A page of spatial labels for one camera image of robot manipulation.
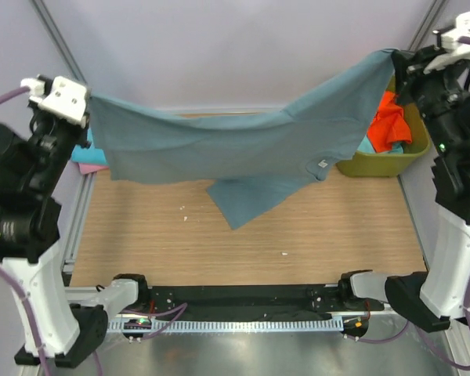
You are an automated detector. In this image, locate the folded pink t shirt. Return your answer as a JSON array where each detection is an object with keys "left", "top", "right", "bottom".
[{"left": 78, "top": 163, "right": 109, "bottom": 175}]

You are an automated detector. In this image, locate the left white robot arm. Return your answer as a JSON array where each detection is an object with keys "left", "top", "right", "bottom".
[{"left": 0, "top": 108, "right": 150, "bottom": 369}]

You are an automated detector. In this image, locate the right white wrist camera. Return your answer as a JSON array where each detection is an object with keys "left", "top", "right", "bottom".
[{"left": 425, "top": 11, "right": 470, "bottom": 73}]

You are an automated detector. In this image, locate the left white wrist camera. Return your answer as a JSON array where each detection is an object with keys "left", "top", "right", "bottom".
[{"left": 20, "top": 76, "right": 91, "bottom": 129}]

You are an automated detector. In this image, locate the light teal t shirt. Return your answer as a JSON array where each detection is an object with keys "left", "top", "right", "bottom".
[{"left": 357, "top": 135, "right": 403, "bottom": 154}]

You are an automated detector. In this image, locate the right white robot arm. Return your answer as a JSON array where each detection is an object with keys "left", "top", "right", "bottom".
[{"left": 337, "top": 15, "right": 470, "bottom": 333}]

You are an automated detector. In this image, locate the olive green plastic bin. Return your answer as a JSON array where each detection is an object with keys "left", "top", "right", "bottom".
[{"left": 337, "top": 79, "right": 430, "bottom": 177}]

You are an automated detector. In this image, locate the orange t shirt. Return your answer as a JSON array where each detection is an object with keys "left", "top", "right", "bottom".
[{"left": 366, "top": 91, "right": 412, "bottom": 154}]

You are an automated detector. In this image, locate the aluminium left frame rail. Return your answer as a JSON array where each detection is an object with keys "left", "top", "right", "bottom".
[{"left": 61, "top": 172, "right": 97, "bottom": 287}]

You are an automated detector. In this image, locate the aluminium front frame rail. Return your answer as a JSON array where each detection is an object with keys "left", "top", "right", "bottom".
[{"left": 62, "top": 283, "right": 461, "bottom": 319}]

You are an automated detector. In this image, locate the folded turquoise t shirt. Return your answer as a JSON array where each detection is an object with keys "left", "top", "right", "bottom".
[{"left": 71, "top": 129, "right": 108, "bottom": 166}]

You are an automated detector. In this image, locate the slotted cable duct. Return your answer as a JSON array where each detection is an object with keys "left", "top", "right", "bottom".
[{"left": 107, "top": 316, "right": 344, "bottom": 334}]

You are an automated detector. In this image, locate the aluminium frame rail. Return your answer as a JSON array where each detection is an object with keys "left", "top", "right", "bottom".
[
  {"left": 62, "top": 283, "right": 461, "bottom": 319},
  {"left": 61, "top": 172, "right": 97, "bottom": 287}
]

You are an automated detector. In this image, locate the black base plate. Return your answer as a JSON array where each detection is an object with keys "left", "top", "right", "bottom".
[{"left": 149, "top": 284, "right": 366, "bottom": 312}]

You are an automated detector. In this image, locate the grey blue t shirt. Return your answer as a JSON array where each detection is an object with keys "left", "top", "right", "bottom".
[{"left": 89, "top": 49, "right": 394, "bottom": 229}]

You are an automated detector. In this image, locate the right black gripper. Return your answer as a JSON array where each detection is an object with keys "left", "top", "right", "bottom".
[{"left": 394, "top": 45, "right": 470, "bottom": 160}]

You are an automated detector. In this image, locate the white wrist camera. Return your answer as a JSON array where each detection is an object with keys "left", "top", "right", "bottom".
[
  {"left": 20, "top": 76, "right": 91, "bottom": 129},
  {"left": 425, "top": 11, "right": 470, "bottom": 73}
]

